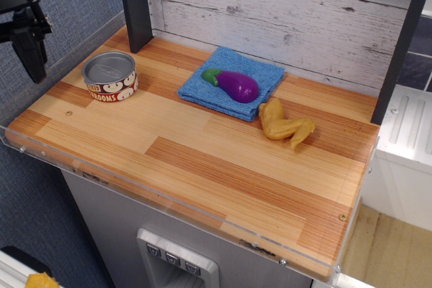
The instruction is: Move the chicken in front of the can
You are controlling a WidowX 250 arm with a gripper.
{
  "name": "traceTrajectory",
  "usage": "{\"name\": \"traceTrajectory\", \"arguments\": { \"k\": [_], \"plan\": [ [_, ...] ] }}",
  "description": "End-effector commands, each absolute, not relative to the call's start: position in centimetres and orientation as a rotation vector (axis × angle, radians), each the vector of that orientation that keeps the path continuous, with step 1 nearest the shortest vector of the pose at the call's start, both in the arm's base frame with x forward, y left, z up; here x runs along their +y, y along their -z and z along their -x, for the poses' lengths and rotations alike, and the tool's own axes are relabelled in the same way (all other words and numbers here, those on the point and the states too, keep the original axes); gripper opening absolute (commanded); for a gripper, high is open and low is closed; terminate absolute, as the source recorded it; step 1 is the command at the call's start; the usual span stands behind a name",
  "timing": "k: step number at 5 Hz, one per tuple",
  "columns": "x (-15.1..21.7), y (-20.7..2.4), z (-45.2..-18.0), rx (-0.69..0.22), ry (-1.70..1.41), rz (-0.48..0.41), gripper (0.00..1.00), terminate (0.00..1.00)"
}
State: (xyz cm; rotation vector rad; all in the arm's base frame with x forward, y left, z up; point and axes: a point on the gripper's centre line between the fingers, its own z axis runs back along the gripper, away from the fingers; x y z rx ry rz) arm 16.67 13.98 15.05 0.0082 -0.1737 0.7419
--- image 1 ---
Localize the yellow object bottom left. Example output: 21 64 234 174
24 272 60 288

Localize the dark left shelf post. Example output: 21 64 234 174
122 0 153 53

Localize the white toy sink counter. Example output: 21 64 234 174
360 85 431 230

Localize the purple toy eggplant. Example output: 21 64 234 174
201 68 259 103

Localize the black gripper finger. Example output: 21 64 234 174
11 30 47 84

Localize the dark shelf post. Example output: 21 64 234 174
371 0 426 125
122 0 153 53

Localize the dark right shelf post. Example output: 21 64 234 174
371 0 426 125

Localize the silver toy fridge cabinet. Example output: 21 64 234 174
63 171 313 287

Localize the mushroom tin can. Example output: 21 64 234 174
82 51 138 103

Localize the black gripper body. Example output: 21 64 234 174
1 0 52 43

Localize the blue folded cloth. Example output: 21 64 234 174
178 47 284 121

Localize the yellow toy chicken wing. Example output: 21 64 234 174
259 98 315 149

